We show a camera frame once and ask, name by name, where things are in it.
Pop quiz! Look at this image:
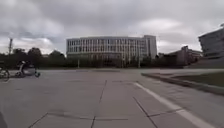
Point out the large white building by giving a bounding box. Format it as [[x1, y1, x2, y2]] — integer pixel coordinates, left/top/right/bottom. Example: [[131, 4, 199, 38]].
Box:
[[65, 34, 158, 68]]

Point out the grey concrete slab plaza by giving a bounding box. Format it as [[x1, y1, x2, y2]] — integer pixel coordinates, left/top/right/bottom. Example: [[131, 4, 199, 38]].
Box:
[[0, 68, 224, 128]]

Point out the pale stone strip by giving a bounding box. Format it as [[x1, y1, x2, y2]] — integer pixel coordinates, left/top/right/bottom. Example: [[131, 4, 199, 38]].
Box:
[[133, 81, 218, 128]]

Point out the brown brick building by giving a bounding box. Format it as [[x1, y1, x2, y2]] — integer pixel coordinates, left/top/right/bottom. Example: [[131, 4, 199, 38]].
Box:
[[166, 45, 204, 67]]

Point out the grey stone kerb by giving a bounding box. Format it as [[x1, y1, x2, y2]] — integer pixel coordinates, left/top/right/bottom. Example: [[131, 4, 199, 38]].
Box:
[[140, 72, 224, 96]]

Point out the row of trees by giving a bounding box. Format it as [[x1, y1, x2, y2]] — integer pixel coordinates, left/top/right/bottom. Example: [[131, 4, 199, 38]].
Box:
[[0, 47, 201, 70]]

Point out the grass area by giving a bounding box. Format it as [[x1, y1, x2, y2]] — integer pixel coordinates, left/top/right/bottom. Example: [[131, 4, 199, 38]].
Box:
[[172, 71, 224, 89]]

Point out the dark grey building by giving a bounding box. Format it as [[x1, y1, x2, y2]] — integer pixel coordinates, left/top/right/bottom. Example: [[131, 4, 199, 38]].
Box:
[[198, 23, 224, 60]]

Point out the tall mast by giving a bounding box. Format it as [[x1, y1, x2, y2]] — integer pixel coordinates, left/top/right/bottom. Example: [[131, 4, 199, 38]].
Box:
[[7, 37, 14, 55]]

